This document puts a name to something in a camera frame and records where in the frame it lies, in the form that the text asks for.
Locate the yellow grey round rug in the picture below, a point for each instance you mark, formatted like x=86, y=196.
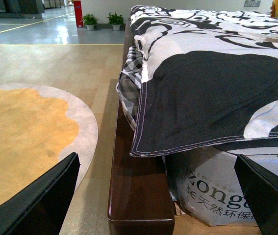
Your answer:
x=40, y=126

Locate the red standing pillar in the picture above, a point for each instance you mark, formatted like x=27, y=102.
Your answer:
x=78, y=13

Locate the grey checkered bed sheet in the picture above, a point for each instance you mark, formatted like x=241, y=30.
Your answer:
x=129, y=85

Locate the left potted green plant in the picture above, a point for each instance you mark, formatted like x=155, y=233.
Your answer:
x=89, y=20

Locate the dark wooden bed frame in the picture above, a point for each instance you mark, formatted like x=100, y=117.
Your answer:
x=139, y=200

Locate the plastic wrapped mattress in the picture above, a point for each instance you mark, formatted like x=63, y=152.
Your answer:
x=204, y=183

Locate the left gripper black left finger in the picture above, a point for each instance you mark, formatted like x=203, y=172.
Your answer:
x=41, y=207

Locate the black white patterned duvet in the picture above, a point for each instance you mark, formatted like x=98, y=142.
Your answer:
x=208, y=78

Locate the potted green plant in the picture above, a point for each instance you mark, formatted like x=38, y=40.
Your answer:
x=89, y=20
x=115, y=20

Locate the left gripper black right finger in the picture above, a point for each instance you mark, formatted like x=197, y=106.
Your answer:
x=260, y=189

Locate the right potted green plant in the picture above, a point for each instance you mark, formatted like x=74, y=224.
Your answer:
x=115, y=20

